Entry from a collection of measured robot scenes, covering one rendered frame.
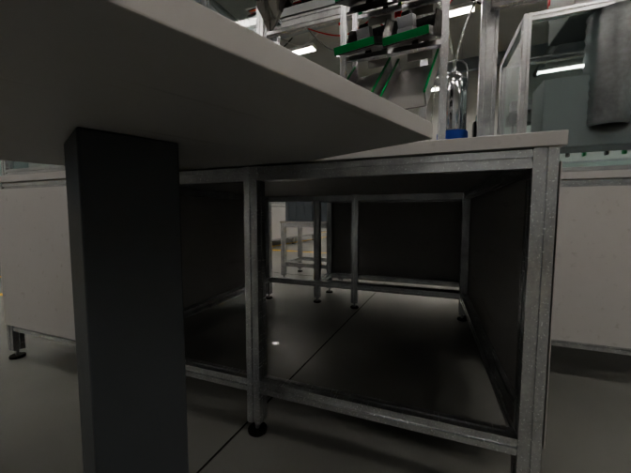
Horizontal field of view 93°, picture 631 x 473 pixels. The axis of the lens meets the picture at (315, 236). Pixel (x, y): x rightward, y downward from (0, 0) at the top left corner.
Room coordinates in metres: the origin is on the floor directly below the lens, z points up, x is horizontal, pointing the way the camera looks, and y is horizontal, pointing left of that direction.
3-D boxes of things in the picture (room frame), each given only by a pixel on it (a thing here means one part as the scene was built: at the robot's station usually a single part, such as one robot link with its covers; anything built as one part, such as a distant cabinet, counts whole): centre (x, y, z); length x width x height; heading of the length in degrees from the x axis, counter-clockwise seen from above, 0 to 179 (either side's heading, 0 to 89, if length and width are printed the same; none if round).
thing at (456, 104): (1.66, -0.74, 1.32); 0.14 x 0.14 x 0.38
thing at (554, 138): (1.54, -0.05, 0.85); 1.50 x 1.41 x 0.03; 69
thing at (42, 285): (1.92, 0.94, 0.43); 1.39 x 0.63 x 0.86; 159
